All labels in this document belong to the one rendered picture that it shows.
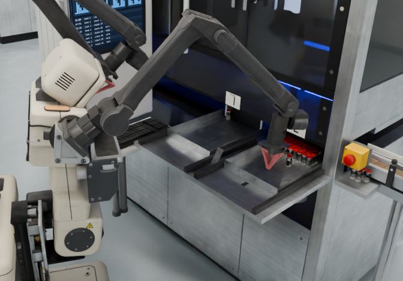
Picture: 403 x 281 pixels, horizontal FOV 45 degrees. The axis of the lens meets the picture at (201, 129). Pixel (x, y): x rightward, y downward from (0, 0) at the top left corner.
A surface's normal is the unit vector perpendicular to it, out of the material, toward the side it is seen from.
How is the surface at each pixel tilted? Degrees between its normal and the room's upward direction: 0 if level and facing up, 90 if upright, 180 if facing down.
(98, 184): 90
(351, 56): 90
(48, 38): 90
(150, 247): 0
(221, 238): 90
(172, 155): 0
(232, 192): 0
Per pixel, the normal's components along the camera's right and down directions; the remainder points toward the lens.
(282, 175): 0.04, -0.89
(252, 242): -0.73, 0.28
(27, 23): 0.69, 0.35
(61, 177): 0.29, 0.44
